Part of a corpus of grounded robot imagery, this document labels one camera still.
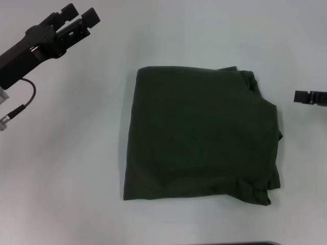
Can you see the dark green FREE t-shirt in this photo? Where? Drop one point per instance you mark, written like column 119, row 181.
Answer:
column 199, row 137

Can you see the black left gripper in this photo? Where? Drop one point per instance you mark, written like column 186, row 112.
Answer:
column 28, row 56

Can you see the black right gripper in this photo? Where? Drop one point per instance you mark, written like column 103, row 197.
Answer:
column 318, row 99

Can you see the dark rounded base edge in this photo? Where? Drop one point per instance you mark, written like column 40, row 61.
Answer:
column 255, row 243

